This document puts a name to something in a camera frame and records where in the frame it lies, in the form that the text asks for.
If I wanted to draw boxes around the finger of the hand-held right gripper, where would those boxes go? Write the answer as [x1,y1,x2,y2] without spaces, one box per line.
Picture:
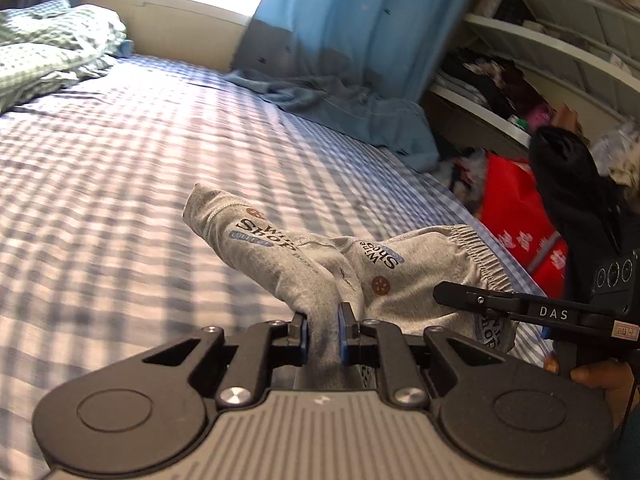
[433,281,523,319]

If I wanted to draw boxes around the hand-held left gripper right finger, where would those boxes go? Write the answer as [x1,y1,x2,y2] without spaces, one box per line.
[338,302,507,407]

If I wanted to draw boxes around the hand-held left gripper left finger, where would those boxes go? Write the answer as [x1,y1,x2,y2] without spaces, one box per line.
[141,311,310,408]

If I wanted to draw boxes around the grey printed pants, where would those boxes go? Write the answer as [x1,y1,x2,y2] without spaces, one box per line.
[181,182,519,392]

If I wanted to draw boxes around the person's right hand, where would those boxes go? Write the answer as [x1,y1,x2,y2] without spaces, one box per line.
[544,352,639,397]

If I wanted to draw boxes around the red bag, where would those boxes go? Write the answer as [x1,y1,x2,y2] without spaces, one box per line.
[471,152,572,302]

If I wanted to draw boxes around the multicoloured crumpled cloth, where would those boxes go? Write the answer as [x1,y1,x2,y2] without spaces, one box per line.
[449,146,490,212]

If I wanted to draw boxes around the black cloth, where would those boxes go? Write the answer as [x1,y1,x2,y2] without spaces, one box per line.
[528,126,624,282]

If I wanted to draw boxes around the person's teal garment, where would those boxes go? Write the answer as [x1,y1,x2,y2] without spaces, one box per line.
[612,400,640,480]

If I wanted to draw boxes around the white plastic bag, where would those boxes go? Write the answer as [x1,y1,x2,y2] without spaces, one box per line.
[589,119,640,188]

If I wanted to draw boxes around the pile of clothes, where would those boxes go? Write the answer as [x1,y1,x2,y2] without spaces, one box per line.
[439,46,557,132]

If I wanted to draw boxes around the checked bed sheet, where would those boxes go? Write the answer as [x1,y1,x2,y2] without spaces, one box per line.
[0,52,548,471]

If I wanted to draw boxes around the white shelf unit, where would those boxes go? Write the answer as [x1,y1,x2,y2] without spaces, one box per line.
[425,0,640,162]

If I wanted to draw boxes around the green checked quilt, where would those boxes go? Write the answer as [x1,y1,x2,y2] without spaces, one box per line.
[0,0,129,114]

